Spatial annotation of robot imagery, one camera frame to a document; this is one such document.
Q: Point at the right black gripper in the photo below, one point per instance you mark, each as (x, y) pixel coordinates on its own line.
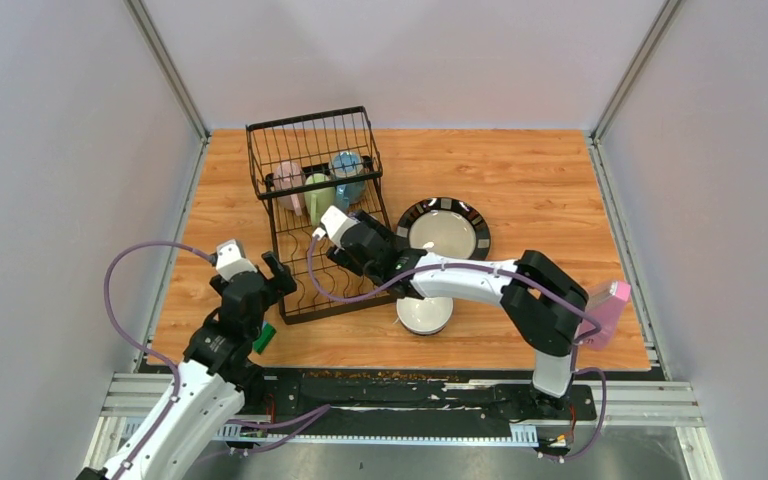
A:
(341, 257)

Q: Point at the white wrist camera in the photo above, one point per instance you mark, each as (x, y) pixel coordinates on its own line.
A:
(334, 223)
(230, 260)

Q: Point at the light green mug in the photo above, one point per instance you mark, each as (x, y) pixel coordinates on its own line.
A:
(319, 199)

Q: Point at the pink box with mirror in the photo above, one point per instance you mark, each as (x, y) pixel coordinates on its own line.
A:
(606, 305)

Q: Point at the black wire dish rack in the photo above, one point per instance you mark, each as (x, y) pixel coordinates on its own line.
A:
(324, 289)

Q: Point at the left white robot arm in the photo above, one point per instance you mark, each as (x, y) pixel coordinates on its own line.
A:
(211, 383)

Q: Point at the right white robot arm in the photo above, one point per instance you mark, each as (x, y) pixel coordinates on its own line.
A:
(544, 303)

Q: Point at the black rimmed white plate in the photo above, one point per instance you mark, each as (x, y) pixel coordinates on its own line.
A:
(446, 226)

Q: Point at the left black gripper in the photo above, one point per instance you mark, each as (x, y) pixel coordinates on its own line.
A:
(283, 277)

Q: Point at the blue butterfly mug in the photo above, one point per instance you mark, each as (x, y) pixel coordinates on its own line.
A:
(345, 166)

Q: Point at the blue green striped sponge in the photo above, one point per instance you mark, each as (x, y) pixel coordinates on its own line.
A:
(266, 335)

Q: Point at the white black bowl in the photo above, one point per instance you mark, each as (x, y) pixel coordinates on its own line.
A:
(424, 317)

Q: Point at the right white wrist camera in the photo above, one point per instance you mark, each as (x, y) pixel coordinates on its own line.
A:
(334, 223)

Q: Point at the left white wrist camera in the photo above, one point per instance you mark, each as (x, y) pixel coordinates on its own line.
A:
(230, 260)

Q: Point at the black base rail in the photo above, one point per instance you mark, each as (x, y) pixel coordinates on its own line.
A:
(451, 407)

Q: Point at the pink ceramic mug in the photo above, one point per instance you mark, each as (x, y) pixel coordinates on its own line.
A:
(289, 175)

